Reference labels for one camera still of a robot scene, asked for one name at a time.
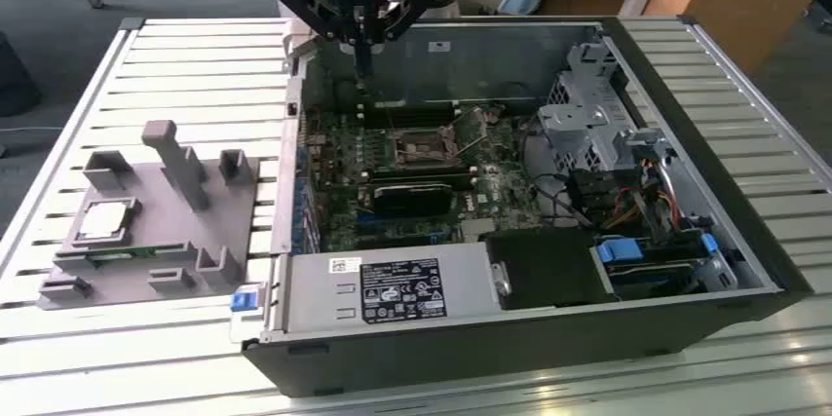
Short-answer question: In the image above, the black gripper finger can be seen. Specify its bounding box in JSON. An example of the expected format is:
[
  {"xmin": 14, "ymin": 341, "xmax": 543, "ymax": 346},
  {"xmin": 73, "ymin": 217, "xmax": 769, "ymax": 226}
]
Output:
[
  {"xmin": 275, "ymin": 0, "xmax": 365, "ymax": 79},
  {"xmin": 362, "ymin": 0, "xmax": 434, "ymax": 80}
]

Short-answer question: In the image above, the silver green CPU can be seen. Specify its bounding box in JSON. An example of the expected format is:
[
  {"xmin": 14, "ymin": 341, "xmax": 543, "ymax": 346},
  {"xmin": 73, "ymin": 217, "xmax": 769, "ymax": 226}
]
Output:
[{"xmin": 77, "ymin": 199, "xmax": 141, "ymax": 240}]

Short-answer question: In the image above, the CPU socket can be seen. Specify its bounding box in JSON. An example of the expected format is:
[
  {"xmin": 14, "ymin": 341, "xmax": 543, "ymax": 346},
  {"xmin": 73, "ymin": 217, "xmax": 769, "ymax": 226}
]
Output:
[{"xmin": 386, "ymin": 126, "xmax": 459, "ymax": 169}]

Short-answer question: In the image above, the black case fan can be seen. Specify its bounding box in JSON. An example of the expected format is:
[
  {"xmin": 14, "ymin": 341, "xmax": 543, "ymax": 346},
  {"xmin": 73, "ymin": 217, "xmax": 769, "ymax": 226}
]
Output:
[{"xmin": 329, "ymin": 77, "xmax": 369, "ymax": 118}]

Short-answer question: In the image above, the black RAM slot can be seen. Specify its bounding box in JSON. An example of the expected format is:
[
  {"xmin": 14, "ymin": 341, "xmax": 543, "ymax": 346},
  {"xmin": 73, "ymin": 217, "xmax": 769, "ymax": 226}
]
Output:
[
  {"xmin": 367, "ymin": 174, "xmax": 473, "ymax": 187},
  {"xmin": 370, "ymin": 112, "xmax": 454, "ymax": 128},
  {"xmin": 374, "ymin": 102, "xmax": 455, "ymax": 115},
  {"xmin": 366, "ymin": 167, "xmax": 470, "ymax": 178}
]

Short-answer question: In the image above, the silver metal drive cage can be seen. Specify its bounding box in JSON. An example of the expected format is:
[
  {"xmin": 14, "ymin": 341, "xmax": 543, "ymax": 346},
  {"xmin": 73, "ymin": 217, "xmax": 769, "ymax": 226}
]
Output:
[{"xmin": 535, "ymin": 43, "xmax": 677, "ymax": 173}]

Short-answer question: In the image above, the small black graphics card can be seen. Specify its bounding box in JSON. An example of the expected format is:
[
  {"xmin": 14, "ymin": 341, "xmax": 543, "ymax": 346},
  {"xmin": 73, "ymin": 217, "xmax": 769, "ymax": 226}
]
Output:
[{"xmin": 366, "ymin": 181, "xmax": 453, "ymax": 220}]

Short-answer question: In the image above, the green motherboard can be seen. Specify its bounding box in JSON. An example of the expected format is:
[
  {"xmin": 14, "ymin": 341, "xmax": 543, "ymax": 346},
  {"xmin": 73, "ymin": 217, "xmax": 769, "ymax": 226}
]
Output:
[{"xmin": 294, "ymin": 101, "xmax": 553, "ymax": 254}]

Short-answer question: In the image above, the silver chipset heatsink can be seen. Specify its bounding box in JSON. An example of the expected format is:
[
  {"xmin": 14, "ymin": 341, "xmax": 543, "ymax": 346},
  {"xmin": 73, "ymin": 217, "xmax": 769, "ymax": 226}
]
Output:
[{"xmin": 458, "ymin": 218, "xmax": 499, "ymax": 244}]

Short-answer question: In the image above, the grey plastic parts rack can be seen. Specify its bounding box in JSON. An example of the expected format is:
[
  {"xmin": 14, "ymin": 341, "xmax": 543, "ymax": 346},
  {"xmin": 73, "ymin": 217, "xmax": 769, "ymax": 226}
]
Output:
[{"xmin": 35, "ymin": 118, "xmax": 261, "ymax": 313}]

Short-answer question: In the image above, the green RAM stick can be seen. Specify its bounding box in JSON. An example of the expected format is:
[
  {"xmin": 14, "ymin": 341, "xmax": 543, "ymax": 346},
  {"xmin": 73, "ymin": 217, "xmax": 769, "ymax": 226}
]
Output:
[{"xmin": 86, "ymin": 246, "xmax": 161, "ymax": 261}]

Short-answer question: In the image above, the blue disk carrier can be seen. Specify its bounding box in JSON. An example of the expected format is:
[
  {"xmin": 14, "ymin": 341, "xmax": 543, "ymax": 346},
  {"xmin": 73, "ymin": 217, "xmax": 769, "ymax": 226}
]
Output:
[{"xmin": 594, "ymin": 233, "xmax": 719, "ymax": 269}]

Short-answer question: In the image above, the silver power supply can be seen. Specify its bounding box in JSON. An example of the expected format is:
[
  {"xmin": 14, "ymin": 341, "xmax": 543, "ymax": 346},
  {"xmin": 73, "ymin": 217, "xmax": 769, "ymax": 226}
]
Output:
[{"xmin": 258, "ymin": 243, "xmax": 514, "ymax": 344}]

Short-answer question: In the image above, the blue case latch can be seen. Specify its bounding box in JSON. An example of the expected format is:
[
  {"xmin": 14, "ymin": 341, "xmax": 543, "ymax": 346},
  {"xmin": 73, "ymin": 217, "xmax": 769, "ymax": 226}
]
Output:
[{"xmin": 230, "ymin": 284, "xmax": 271, "ymax": 313}]

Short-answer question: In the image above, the black open PC case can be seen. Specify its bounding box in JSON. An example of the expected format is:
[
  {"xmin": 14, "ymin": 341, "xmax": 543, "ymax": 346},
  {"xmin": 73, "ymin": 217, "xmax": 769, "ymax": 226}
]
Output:
[{"xmin": 238, "ymin": 15, "xmax": 817, "ymax": 400}]

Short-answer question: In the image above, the black looped wire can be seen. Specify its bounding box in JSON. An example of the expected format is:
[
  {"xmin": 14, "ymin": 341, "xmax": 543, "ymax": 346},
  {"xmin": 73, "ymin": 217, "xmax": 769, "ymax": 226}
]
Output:
[{"xmin": 529, "ymin": 174, "xmax": 597, "ymax": 227}]

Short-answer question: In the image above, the yellow wire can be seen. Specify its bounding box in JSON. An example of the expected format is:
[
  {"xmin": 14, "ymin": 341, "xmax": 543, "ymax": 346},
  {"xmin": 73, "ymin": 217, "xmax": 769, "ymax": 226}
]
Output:
[{"xmin": 599, "ymin": 194, "xmax": 670, "ymax": 232}]

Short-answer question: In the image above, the red wire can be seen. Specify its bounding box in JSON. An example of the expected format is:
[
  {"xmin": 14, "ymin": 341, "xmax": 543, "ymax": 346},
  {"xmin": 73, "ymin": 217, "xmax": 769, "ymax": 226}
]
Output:
[{"xmin": 665, "ymin": 189, "xmax": 683, "ymax": 230}]

